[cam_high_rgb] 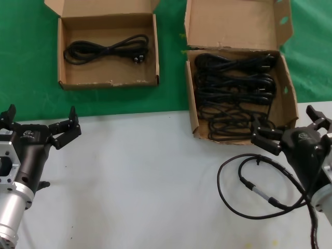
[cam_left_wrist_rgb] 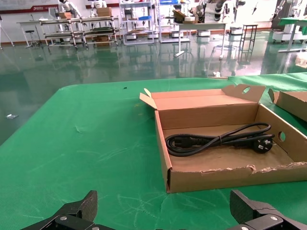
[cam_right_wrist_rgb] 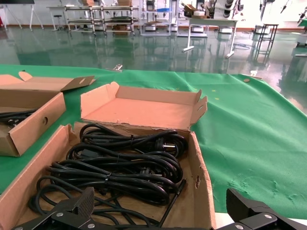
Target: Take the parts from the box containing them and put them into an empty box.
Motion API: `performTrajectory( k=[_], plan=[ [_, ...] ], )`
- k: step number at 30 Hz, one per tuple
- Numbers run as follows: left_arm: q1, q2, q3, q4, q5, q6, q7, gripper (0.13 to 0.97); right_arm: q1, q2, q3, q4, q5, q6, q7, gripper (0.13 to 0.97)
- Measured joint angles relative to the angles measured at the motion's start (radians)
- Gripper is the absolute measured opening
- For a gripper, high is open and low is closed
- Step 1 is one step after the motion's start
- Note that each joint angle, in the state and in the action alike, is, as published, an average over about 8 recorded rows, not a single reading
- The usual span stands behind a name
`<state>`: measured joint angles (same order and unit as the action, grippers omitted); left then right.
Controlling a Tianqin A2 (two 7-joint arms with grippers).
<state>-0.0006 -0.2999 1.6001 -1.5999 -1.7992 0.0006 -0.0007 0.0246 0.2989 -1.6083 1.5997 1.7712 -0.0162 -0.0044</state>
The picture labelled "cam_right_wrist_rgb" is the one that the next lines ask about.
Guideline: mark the white table with metal legs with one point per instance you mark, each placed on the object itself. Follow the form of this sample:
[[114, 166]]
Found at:
[[211, 21]]

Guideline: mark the metal shelf rack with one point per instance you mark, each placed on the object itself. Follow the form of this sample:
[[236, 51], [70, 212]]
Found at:
[[120, 21], [79, 22]]

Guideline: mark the cardboard box with torn lid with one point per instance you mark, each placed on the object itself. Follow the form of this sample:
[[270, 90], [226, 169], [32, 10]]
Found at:
[[144, 112]]

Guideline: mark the whiteboard easel stand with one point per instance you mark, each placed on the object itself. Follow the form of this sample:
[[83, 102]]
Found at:
[[16, 2]]

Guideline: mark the cardboard box with intact lid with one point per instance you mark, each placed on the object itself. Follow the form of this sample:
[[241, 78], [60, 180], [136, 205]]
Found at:
[[36, 124]]

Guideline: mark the metal cloth clamp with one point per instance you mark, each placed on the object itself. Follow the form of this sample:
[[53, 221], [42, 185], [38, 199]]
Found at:
[[117, 68]]

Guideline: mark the cardboard box on rack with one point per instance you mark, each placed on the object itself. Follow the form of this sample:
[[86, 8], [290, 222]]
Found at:
[[124, 3]]

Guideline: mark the white cloth clamp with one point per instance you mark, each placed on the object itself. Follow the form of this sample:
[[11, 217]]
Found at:
[[253, 73]]

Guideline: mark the open cardboard box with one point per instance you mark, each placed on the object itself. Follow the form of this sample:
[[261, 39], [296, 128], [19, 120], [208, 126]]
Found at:
[[189, 9]]

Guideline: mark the blue tray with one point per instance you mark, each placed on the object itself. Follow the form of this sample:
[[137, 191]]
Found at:
[[164, 10]]

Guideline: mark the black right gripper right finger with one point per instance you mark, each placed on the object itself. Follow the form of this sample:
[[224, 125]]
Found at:
[[242, 206]]

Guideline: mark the white frame workstation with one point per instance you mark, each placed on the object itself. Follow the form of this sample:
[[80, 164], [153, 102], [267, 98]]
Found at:
[[170, 24]]

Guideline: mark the green table cloth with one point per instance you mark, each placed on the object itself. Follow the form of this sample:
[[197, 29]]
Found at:
[[251, 131]]

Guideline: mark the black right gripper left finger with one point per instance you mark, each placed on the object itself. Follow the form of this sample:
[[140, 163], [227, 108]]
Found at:
[[81, 203]]

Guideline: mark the black metal frame stand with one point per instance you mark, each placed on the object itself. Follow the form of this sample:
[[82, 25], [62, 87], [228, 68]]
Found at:
[[269, 25]]

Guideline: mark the black stool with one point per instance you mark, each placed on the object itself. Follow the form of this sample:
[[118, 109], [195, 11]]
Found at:
[[57, 16]]

